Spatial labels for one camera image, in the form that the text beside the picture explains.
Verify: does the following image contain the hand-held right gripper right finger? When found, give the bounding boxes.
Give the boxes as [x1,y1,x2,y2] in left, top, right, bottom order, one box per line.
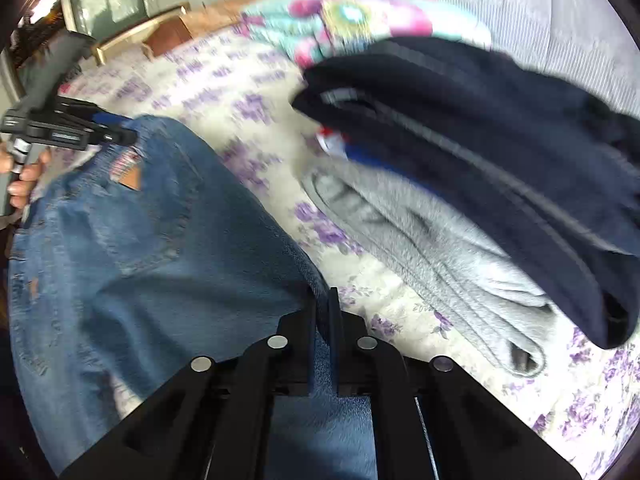
[327,287,583,480]

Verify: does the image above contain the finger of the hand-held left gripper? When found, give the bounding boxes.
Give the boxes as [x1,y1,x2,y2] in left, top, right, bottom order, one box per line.
[56,98,135,130]
[49,126,139,150]

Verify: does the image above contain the grey striped cloth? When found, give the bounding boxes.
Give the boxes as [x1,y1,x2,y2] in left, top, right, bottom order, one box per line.
[275,0,640,116]

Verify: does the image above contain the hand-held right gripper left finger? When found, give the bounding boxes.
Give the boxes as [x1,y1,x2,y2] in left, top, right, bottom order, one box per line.
[60,285,322,480]

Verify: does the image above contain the wooden bed frame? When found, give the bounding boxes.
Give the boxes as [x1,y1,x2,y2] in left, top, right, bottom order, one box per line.
[94,0,301,65]

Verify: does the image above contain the person's left hand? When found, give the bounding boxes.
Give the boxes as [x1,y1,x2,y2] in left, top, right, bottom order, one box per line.
[0,149,52,213]

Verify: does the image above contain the purple floral bedsheet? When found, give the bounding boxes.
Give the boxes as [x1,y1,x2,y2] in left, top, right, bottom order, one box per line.
[30,25,640,476]

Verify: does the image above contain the grey fleece sweatshirt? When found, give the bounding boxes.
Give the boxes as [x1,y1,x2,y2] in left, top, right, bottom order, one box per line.
[300,167,561,378]

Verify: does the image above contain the colourful floral blanket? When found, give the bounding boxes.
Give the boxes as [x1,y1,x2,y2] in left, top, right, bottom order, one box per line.
[240,0,493,70]

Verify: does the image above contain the red white blue cloth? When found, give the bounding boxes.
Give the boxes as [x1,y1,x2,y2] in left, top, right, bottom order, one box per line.
[316,127,362,162]

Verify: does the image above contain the dark navy striped pants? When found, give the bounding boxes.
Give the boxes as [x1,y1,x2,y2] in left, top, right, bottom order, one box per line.
[291,37,640,351]

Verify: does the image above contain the blue denim jeans pants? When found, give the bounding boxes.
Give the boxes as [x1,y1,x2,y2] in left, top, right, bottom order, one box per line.
[7,115,378,480]

